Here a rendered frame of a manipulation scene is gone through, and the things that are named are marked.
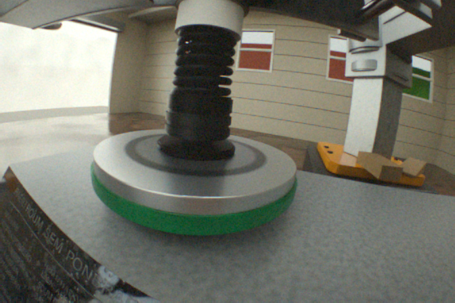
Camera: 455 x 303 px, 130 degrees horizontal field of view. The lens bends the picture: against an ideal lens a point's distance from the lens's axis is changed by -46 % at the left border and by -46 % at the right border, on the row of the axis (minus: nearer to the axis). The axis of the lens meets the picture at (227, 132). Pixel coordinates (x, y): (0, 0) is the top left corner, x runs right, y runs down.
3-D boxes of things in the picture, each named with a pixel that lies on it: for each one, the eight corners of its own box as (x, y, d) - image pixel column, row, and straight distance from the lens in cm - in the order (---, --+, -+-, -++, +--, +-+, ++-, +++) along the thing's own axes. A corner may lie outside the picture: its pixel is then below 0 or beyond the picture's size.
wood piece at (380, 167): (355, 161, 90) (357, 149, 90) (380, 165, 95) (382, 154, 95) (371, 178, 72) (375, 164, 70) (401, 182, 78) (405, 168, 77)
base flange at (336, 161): (315, 147, 126) (317, 139, 125) (385, 159, 141) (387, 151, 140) (328, 172, 79) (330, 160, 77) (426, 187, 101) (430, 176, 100)
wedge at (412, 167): (406, 166, 112) (409, 156, 112) (423, 172, 110) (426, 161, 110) (394, 170, 93) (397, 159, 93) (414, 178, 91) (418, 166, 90)
